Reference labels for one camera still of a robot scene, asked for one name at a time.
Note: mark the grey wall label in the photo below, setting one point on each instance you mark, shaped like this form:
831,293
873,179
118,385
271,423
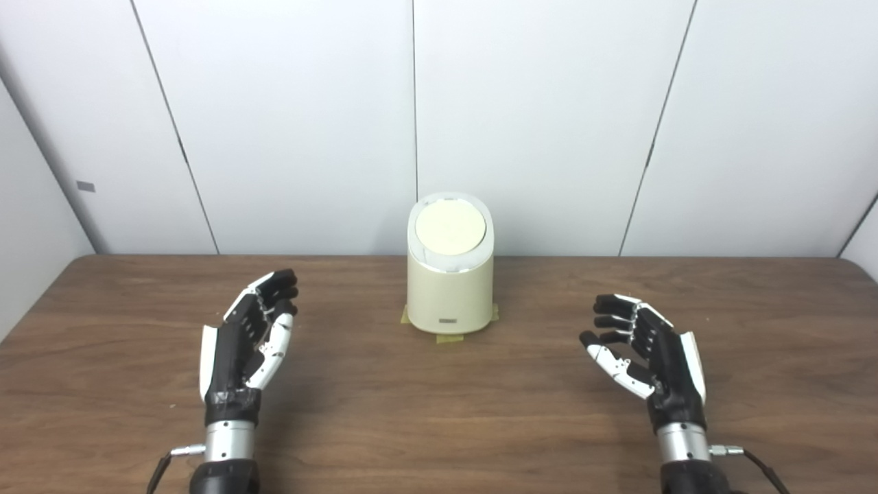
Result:
86,186

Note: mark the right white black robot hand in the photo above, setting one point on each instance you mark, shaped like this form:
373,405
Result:
669,370

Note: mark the cream-colored bin body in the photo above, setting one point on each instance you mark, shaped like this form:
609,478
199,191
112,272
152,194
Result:
450,295

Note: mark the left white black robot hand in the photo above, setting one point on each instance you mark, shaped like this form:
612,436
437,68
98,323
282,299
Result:
233,357

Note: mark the cream round bin lid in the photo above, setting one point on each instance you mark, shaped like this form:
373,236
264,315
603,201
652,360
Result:
450,228

